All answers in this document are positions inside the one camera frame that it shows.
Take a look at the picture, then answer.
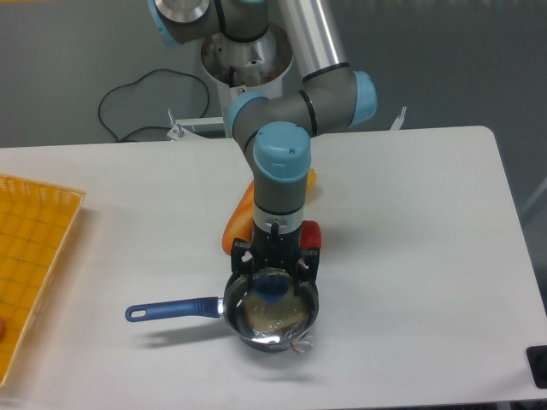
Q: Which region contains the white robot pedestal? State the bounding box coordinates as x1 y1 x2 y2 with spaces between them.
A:
166 23 407 141

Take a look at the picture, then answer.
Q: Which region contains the wrapped bread slice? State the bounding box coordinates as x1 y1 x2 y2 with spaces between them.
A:
240 294 318 354

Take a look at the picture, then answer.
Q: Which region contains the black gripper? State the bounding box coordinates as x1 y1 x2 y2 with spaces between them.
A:
230 224 320 294

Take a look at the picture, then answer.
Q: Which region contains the black floor cable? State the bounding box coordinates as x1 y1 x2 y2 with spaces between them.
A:
97 68 211 144

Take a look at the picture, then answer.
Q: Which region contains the orange baguette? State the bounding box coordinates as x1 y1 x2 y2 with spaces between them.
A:
221 181 255 255

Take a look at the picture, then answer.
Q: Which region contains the black corner device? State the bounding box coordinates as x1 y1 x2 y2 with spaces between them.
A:
526 345 547 390

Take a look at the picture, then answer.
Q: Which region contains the yellow bell pepper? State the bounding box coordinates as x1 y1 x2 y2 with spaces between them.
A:
307 168 317 191

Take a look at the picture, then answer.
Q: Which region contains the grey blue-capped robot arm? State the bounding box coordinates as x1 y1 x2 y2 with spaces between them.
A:
225 1 377 283

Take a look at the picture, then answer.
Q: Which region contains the glass lid with blue knob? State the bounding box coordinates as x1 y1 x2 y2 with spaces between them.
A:
223 267 319 350

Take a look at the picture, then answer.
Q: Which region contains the black saucepan with blue handle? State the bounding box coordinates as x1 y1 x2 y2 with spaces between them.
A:
124 268 321 354

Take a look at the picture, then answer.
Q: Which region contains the yellow woven basket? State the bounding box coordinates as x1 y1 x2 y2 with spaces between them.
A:
1 174 85 386

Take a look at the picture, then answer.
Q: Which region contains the red bell pepper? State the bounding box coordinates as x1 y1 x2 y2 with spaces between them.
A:
300 220 322 250

